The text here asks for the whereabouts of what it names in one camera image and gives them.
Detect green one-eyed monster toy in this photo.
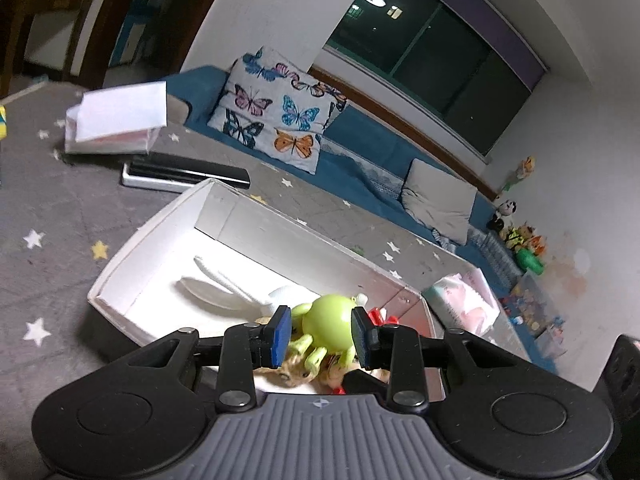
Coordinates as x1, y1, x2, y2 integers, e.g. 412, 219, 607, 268
288, 294, 368, 375

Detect pink soft tissue pack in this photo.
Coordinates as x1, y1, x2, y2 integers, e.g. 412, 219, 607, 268
422, 268, 501, 337

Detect grey open cardboard box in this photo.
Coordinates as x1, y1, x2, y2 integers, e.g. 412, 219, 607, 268
86, 178, 446, 401

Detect clear toy storage bin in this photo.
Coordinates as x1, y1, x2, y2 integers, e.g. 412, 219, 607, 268
500, 271, 566, 360

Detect beige cushion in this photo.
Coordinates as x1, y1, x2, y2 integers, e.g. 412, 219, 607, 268
400, 158, 477, 245

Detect green yellow plush toys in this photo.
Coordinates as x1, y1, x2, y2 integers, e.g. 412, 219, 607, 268
500, 223, 547, 275

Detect panda plush toy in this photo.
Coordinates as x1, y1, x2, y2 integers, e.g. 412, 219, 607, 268
486, 200, 518, 234

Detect black white flat device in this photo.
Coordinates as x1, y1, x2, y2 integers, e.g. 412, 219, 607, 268
120, 153, 250, 193

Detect blue sofa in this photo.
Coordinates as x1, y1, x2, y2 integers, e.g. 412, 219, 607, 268
162, 64, 559, 376

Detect butterfly print pillow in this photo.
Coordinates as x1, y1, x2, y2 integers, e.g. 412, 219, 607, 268
207, 47, 347, 174

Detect white open paper box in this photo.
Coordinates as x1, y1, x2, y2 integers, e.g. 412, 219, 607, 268
64, 81, 167, 155

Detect blue yellow tissue box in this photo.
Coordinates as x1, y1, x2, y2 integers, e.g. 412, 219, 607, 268
0, 105, 8, 141

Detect wooden side table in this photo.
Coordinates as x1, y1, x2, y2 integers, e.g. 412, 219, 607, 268
1, 0, 93, 98

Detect window with green frame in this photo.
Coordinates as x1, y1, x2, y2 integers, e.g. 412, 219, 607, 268
328, 0, 546, 156

